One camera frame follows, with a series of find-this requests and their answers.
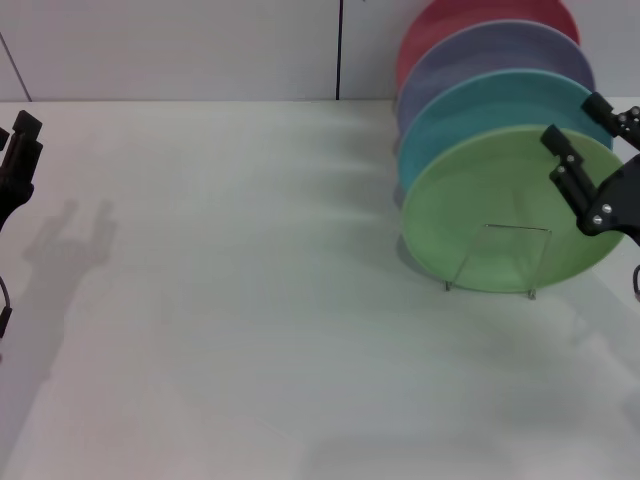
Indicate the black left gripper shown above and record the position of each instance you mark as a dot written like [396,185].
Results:
[12,190]

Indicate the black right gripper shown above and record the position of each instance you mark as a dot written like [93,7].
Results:
[625,200]

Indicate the green round plate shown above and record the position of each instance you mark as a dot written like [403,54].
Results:
[500,200]

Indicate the purple round plate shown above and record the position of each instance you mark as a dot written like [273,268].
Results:
[500,50]

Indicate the blue round plate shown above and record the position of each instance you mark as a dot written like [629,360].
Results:
[450,115]

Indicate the red round plate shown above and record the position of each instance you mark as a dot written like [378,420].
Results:
[450,20]

